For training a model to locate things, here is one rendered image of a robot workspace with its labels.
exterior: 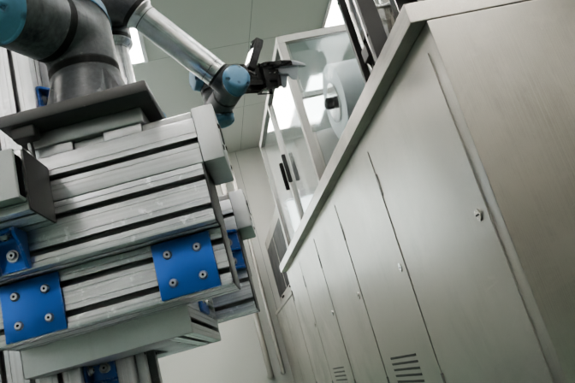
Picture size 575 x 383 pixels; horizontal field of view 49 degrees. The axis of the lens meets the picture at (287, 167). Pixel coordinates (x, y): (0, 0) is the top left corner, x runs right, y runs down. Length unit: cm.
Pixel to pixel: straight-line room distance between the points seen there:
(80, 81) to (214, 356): 583
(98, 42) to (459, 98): 60
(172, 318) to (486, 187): 55
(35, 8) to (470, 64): 70
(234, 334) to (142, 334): 572
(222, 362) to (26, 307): 578
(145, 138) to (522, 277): 62
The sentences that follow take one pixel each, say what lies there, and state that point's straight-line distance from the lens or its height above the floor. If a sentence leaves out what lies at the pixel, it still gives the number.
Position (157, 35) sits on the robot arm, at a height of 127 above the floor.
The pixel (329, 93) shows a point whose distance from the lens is 250.
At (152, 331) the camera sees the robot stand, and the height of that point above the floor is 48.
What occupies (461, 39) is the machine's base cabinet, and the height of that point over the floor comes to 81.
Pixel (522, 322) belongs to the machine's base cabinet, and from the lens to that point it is 109.
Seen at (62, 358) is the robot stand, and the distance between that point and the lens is 109.
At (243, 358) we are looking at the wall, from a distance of 675.
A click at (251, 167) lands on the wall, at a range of 714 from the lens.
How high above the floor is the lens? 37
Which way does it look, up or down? 17 degrees up
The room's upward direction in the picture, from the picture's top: 16 degrees counter-clockwise
